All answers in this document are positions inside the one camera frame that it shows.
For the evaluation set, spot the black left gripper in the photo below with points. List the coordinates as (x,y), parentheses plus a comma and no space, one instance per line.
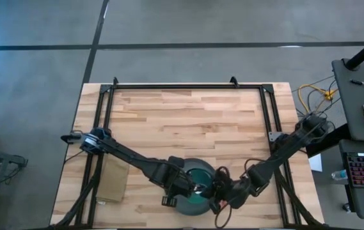
(173,179)

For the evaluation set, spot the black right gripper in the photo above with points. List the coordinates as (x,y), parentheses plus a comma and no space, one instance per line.
(236,195)

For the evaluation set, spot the teal green bowl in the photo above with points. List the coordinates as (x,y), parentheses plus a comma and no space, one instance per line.
(202,179)

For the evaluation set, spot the grey bowl with green inside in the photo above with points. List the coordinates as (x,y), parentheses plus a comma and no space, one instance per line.
(191,209)

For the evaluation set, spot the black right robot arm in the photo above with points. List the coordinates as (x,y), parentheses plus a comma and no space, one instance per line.
(284,153)

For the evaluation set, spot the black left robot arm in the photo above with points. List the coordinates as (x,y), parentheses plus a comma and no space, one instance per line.
(121,153)

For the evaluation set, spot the brown cardboard piece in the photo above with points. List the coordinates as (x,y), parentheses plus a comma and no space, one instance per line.
(113,179)

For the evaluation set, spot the white paper sheet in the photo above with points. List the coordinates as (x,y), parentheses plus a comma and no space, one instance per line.
(316,163)

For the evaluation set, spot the clear water bottle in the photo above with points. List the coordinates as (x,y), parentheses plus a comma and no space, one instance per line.
(340,175)

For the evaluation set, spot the grey side table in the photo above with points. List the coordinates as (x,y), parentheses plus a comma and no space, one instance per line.
(357,102)

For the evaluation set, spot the silver metal bracket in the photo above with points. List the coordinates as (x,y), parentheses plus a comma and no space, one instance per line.
(273,136)

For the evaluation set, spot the black aluminium table frame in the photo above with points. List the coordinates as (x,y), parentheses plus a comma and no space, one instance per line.
(186,86)

